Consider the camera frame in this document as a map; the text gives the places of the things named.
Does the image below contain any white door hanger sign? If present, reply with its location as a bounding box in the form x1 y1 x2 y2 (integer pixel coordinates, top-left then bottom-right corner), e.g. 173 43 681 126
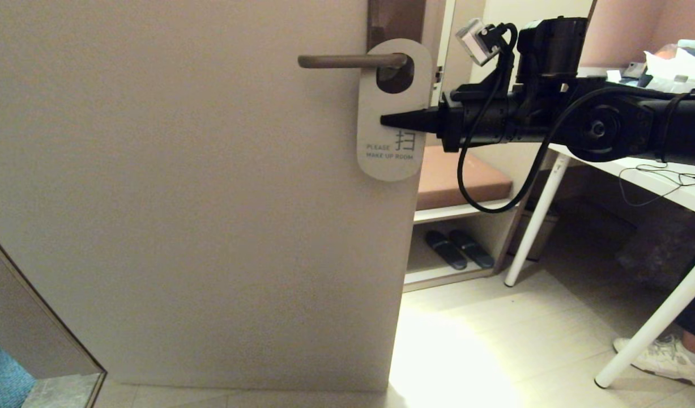
356 38 434 182

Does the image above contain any brown door lock plate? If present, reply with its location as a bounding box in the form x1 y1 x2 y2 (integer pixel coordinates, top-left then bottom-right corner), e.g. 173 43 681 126
366 0 428 95

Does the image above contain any white room door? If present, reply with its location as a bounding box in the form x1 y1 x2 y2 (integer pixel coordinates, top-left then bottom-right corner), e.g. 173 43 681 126
0 0 455 393

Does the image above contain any brown bench cushion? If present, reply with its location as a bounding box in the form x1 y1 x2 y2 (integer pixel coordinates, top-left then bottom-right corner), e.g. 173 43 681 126
417 144 514 212

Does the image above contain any cream bench shelf cabinet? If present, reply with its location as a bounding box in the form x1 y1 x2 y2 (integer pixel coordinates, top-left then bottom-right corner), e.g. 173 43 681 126
404 0 595 294

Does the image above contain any grey waste bin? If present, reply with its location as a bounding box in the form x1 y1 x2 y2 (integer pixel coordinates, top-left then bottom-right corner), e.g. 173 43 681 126
508 204 558 263

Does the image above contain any black slipper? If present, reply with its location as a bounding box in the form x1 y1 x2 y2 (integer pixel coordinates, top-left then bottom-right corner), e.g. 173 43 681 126
447 229 495 270
424 231 468 272

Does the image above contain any white table with round legs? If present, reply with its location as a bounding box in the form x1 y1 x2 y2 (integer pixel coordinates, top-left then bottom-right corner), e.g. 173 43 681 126
504 142 695 390

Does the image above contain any white plastic bag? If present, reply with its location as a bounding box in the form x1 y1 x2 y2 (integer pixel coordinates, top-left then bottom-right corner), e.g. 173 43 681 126
644 40 695 95

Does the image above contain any grey mottled bag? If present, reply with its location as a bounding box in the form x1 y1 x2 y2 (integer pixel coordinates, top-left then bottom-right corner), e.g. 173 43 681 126
616 215 695 291

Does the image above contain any white sneaker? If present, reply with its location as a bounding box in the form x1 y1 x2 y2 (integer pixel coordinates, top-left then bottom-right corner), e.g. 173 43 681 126
612 335 695 387

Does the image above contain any thick black camera cable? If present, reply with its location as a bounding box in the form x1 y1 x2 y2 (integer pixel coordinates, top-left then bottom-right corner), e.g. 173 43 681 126
457 23 637 215

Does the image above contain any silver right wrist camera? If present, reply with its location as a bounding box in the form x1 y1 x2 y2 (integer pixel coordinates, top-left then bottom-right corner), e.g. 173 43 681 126
455 18 504 66

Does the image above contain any metal door handle lever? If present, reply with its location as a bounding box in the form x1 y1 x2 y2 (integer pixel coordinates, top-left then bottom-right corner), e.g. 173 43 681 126
297 53 410 70

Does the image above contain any thin black table cable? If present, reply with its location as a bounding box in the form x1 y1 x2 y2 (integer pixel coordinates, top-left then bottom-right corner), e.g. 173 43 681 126
617 164 695 208

